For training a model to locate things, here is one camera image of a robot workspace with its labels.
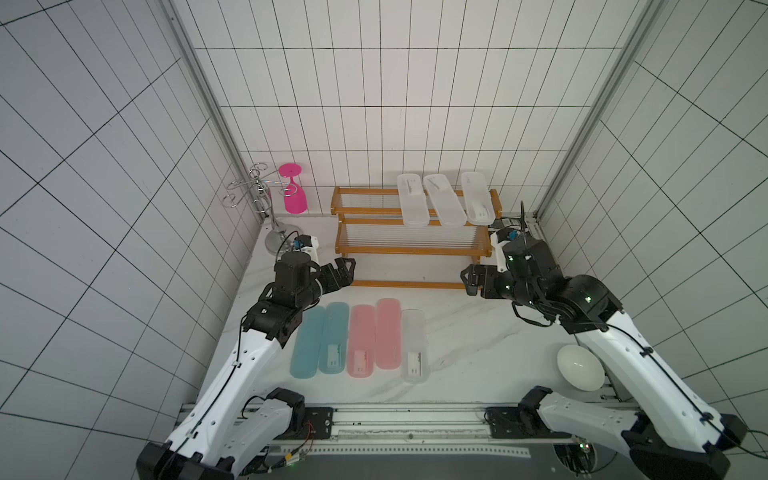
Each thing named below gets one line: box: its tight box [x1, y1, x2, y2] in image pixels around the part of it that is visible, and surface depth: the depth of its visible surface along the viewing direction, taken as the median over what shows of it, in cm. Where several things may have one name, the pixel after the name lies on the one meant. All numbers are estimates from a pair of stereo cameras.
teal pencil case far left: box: [290, 306, 325, 379], surface depth 87 cm
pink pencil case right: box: [375, 298, 402, 370], surface depth 89 cm
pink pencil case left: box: [347, 304, 376, 378], surface depth 89 cm
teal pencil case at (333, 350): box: [318, 301, 350, 375], surface depth 89 cm
